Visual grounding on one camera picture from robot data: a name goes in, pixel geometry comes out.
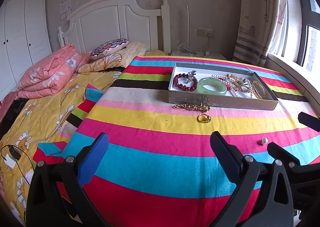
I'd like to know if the pearl earring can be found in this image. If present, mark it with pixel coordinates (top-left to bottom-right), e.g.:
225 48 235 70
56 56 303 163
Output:
258 137 268 145

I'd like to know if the gold bangle bracelet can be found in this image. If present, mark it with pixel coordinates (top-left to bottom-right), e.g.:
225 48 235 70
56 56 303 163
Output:
252 80 267 100

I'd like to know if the white pearl necklace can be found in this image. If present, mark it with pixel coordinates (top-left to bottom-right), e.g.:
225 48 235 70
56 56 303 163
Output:
211 74 253 98

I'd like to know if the multicolour stone bead bracelet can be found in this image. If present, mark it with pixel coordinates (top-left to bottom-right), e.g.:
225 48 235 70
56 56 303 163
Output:
226 73 251 88

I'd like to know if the gold green stone ring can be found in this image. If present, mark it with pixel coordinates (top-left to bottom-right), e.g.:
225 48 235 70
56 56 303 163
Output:
196 113 212 124

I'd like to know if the gold ornate pin brooch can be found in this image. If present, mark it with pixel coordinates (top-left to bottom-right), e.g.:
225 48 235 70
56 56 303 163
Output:
173 103 210 113

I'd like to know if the silver pearl brooch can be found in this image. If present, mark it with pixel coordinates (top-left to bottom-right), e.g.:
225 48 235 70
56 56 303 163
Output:
186 70 197 84

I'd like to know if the red bead bracelet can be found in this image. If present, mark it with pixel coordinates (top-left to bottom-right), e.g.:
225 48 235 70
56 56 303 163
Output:
172 73 199 92

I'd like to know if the silver jewelry tray box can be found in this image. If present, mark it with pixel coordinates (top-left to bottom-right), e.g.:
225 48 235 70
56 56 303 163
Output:
168 62 278 111

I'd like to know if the yellow floral bedsheet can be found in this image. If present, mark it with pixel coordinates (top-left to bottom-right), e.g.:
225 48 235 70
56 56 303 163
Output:
1 67 125 226

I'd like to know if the green jade bangle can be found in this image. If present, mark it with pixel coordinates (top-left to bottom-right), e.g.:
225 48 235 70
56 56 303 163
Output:
197 77 227 96

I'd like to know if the colourful striped blanket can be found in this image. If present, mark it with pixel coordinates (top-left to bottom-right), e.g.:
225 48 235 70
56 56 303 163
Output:
33 56 319 226

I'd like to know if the striped curtain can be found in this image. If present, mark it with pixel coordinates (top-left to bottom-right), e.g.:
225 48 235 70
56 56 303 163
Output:
233 0 302 66

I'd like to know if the pink folded floral quilt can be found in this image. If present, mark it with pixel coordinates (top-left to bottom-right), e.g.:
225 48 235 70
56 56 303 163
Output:
17 43 91 99

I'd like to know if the white nightstand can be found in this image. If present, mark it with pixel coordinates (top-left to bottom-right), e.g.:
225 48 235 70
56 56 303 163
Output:
171 50 227 60

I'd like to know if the yellow floral pillow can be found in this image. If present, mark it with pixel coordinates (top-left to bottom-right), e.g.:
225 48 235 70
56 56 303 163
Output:
78 42 149 73

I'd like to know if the patterned round cushion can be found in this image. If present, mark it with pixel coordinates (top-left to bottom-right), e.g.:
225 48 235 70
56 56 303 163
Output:
90 38 130 60

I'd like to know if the white wardrobe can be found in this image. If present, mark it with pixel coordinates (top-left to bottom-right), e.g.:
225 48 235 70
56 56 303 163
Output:
0 0 52 99

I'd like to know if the white wooden headboard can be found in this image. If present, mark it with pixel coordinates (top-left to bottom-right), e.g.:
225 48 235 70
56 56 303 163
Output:
57 0 171 54

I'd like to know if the black device with cable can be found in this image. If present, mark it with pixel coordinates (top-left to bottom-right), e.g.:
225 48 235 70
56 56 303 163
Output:
1 144 34 169

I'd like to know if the window frame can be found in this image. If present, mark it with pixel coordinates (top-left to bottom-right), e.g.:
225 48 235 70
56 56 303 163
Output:
266 0 319 105

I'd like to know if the wall power socket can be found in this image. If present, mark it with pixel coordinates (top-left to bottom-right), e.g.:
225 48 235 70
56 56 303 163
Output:
196 28 214 38

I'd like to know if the white charging cable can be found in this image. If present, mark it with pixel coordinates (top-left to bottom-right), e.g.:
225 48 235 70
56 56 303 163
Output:
177 42 198 56

